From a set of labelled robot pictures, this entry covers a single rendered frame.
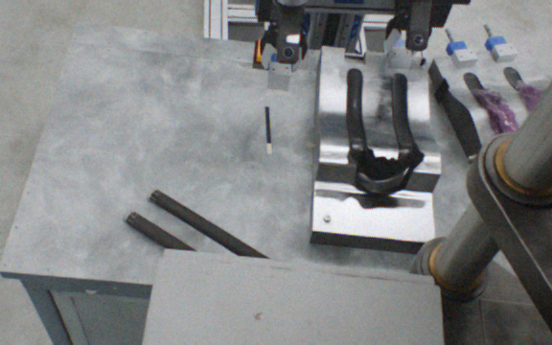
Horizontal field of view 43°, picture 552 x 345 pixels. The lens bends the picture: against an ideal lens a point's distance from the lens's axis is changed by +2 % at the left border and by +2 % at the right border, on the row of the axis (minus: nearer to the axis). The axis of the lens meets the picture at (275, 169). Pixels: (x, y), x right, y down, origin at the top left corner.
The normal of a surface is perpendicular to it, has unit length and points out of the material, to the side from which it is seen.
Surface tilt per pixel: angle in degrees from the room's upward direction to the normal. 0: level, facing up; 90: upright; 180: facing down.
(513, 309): 0
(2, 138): 0
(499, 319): 0
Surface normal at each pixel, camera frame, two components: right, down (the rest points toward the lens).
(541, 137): -0.79, 0.46
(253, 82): 0.10, -0.54
